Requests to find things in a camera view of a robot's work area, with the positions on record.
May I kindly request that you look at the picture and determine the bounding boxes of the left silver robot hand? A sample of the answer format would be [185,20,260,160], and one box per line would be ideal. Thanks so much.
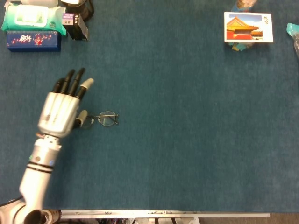
[37,67,95,139]

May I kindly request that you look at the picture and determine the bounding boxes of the thin-framed eyeglasses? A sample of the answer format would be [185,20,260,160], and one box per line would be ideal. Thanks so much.
[80,111,119,129]

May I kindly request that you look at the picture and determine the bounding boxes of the teal felt table cloth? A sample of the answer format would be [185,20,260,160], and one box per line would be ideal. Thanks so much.
[0,0,299,213]

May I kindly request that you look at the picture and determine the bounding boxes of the dark blue rectangular box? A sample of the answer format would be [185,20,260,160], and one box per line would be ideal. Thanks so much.
[6,30,62,52]

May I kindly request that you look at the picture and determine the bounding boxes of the black mesh pen holder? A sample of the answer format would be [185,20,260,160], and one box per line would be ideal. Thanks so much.
[59,0,94,22]

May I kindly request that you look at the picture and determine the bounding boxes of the teal snack bag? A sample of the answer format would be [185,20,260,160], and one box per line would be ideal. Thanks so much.
[286,22,299,59]

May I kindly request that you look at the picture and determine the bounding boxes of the palace picture postcard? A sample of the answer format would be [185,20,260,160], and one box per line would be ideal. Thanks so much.
[224,12,273,43]

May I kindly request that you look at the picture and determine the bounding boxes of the metal table edge rail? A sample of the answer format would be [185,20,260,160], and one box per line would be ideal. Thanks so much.
[60,209,271,219]

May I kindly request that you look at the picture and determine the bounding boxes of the green wet wipes pack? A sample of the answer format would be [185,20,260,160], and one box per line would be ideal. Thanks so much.
[0,4,67,36]

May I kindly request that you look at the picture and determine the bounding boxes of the clear jar of binder clips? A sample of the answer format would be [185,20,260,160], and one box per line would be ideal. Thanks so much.
[225,41,255,52]

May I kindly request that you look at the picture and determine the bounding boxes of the black carton with purple label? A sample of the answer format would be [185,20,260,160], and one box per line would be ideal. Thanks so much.
[62,12,89,42]

